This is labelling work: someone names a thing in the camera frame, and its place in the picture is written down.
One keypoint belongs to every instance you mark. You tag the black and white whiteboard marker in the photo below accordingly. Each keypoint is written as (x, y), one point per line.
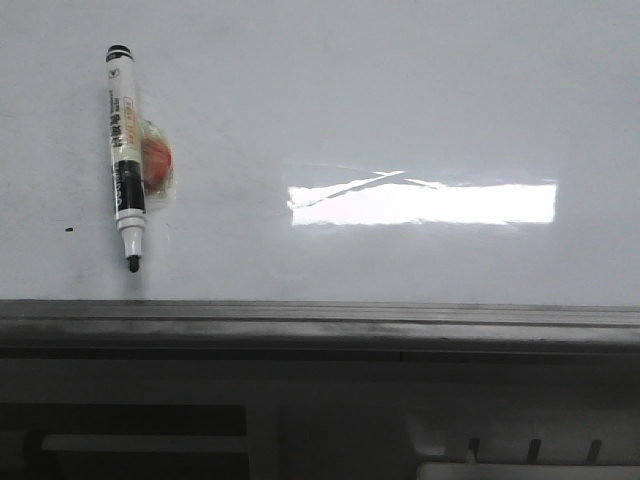
(140, 156)

